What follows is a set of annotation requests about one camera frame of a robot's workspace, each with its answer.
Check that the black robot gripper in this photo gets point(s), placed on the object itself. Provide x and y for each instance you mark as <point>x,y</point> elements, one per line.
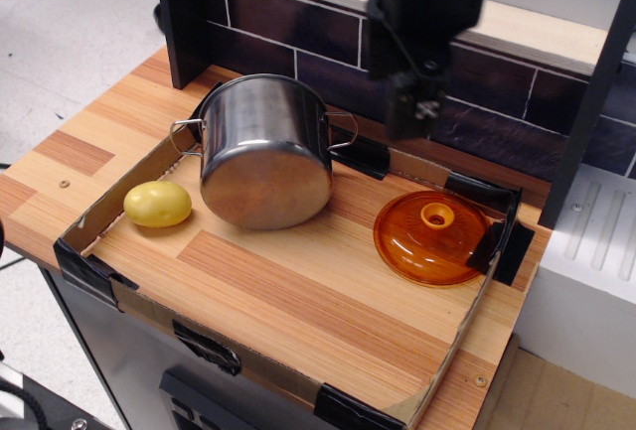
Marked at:
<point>405,37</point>

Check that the stainless steel pot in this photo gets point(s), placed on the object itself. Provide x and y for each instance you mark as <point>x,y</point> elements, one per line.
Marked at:
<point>265,151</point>

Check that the cardboard fence with black tape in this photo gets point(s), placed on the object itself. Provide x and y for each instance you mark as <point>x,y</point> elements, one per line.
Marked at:
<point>310,314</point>

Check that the dark tiled backsplash shelf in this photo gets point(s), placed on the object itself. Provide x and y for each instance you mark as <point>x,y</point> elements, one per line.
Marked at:
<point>507,116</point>

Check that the orange glass lid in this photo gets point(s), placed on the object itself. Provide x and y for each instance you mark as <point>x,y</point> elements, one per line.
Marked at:
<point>434,239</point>

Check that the yellow potato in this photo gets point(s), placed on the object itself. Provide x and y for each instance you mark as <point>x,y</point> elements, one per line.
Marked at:
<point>157,204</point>

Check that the white ribbed sink unit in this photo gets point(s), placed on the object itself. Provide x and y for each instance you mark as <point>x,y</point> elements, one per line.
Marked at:
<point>580,310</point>

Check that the black control panel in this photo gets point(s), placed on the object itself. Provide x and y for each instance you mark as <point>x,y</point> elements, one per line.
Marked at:
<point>193,406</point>

